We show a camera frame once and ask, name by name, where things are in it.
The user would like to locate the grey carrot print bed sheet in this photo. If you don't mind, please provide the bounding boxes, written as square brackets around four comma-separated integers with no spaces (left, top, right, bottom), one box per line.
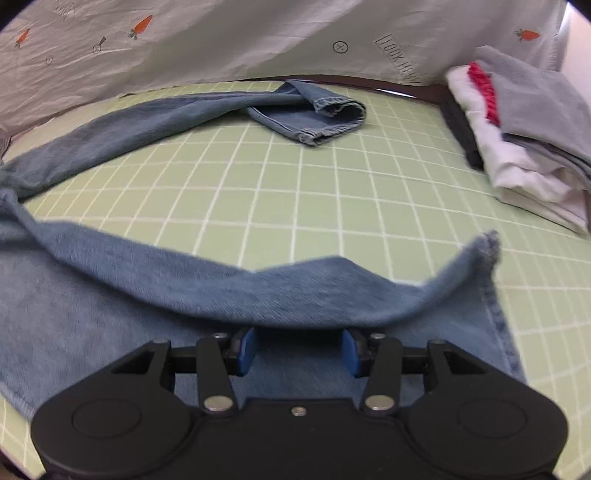
[0,0,568,139]

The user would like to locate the dark brown furniture edge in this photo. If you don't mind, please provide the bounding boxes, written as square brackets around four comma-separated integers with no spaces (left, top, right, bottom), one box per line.
[240,73,446,108]

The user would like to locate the stack of folded clothes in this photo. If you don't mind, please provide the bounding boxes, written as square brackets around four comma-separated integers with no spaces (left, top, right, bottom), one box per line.
[445,66,591,236]

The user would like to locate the red folded garment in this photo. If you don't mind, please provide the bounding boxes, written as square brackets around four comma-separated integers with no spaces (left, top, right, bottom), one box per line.
[467,61,502,126]

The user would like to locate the blue denim jeans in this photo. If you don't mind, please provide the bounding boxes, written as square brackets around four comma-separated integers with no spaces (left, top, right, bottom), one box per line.
[0,79,527,416]

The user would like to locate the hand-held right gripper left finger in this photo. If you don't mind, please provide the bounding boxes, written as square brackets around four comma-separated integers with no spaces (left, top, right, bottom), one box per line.
[110,326,256,415]

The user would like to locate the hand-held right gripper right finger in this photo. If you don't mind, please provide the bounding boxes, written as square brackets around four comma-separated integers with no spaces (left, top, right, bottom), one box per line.
[342,328,489,417]

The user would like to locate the black folded garment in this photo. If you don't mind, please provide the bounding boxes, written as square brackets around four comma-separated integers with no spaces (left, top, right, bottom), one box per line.
[438,99,485,172]

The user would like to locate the green grid mat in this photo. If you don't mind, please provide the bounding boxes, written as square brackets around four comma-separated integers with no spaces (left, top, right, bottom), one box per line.
[0,80,591,480]

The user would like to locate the light grey folded garment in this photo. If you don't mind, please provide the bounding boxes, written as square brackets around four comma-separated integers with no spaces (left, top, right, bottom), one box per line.
[471,45,591,192]

